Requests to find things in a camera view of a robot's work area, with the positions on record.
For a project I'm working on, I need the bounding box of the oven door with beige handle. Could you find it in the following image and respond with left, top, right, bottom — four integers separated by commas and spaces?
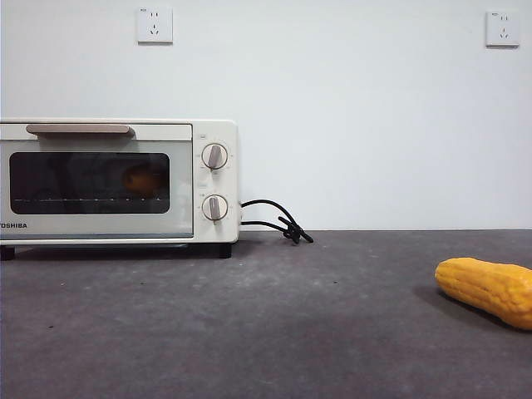
0, 122, 195, 240

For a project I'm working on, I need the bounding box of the brown potato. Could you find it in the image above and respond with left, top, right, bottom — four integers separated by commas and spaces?
122, 164, 164, 196

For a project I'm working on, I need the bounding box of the white toaster oven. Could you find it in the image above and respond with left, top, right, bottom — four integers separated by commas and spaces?
0, 119, 240, 261

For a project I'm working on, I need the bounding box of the beige oven knob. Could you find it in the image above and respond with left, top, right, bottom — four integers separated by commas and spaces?
201, 142, 230, 172
201, 193, 230, 226

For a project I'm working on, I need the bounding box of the yellow corn cob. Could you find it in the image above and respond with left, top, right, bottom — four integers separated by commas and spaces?
435, 257, 532, 332

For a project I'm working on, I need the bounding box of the black power cord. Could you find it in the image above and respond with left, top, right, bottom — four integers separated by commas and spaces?
239, 199, 315, 245

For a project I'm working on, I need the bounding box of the white wall socket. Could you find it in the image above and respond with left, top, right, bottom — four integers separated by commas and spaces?
485, 10, 520, 49
137, 6, 174, 45

